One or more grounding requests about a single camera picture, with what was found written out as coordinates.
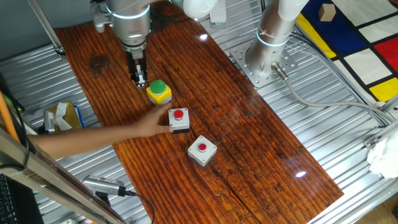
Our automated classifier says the grey box large red button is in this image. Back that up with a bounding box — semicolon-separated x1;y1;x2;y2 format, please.
168;108;191;134

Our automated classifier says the small silver camera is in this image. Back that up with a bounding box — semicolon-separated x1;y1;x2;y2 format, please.
42;110;57;134

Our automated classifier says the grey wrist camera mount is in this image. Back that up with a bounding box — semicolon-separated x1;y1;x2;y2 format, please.
90;0;113;34

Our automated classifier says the yellow box green button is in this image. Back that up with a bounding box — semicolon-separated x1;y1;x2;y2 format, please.
146;79;173;106

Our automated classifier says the aluminium frame bar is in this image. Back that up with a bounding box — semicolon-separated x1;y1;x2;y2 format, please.
0;126;127;224

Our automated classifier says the grey box small red button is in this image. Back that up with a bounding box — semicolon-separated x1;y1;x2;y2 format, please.
187;134;218;167

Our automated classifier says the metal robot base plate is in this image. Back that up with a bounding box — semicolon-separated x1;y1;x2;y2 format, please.
229;39;299;88

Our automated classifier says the grey metal pole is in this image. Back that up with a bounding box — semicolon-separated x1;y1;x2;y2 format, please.
26;0;66;57

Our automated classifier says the gold and blue tissue box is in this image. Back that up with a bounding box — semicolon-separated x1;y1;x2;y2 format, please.
43;99;86;135

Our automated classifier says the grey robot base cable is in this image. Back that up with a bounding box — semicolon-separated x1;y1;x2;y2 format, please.
271;61;397;124

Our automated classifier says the small wooden cube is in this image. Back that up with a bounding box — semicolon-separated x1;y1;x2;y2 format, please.
318;3;337;22

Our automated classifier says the silver depth camera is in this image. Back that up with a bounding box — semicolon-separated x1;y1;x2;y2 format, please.
81;174;127;197

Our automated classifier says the aluminium profile with bracket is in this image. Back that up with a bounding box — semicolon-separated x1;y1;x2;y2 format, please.
363;95;398;149

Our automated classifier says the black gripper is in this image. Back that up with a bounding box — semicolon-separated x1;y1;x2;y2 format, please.
126;49;149;90

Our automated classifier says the colour block patterned cloth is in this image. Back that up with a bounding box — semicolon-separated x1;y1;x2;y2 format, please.
295;0;398;103

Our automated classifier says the black keyboard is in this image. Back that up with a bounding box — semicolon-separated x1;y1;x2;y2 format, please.
0;172;19;224

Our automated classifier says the black camera cable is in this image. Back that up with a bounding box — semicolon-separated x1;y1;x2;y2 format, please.
124;189;155;224

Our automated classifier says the dark wooden board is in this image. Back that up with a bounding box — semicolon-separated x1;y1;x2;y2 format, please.
53;1;345;224

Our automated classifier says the white crumpled cloth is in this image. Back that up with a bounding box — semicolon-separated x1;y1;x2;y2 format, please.
366;130;398;180

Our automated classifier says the bare human hand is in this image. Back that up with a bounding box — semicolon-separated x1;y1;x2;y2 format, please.
136;104;175;138

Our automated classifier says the orange tube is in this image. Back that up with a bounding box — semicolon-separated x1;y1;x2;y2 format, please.
0;91;21;144

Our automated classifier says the bare human forearm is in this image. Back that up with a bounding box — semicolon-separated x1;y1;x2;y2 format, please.
27;119;141;161

